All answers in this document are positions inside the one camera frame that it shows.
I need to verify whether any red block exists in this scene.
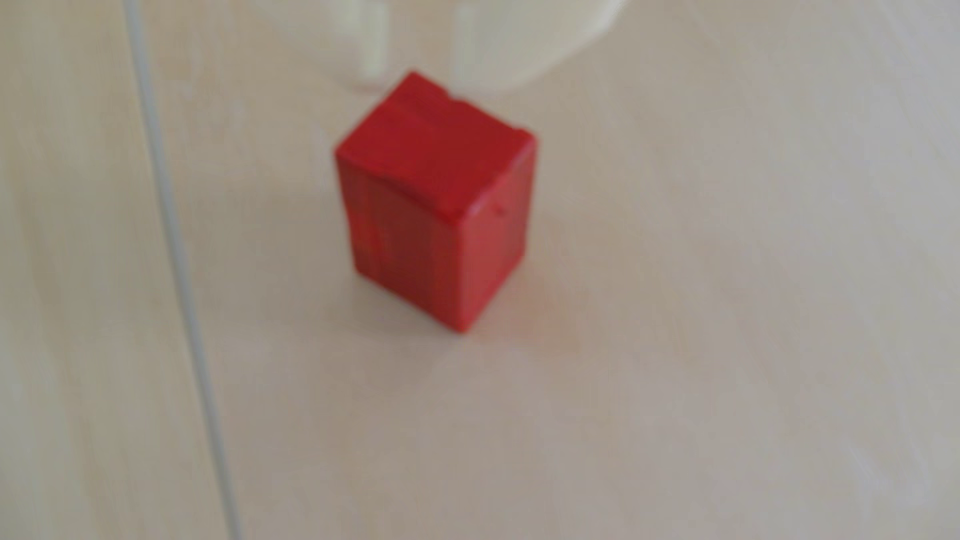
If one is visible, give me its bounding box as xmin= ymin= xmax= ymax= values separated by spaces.
xmin=333 ymin=71 xmax=539 ymax=334

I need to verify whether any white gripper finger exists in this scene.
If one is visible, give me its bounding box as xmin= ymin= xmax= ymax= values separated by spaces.
xmin=255 ymin=0 xmax=392 ymax=92
xmin=450 ymin=0 xmax=628 ymax=96

